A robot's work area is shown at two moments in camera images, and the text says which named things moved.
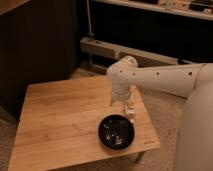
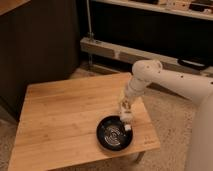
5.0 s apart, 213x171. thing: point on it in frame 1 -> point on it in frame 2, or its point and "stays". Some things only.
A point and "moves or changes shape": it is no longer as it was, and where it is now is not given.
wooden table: x=59 y=125 stays
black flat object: x=183 y=61 stays
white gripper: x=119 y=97 -> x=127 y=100
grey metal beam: x=94 y=48 stays
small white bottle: x=131 y=111 moves or changes shape
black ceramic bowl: x=116 y=132 stays
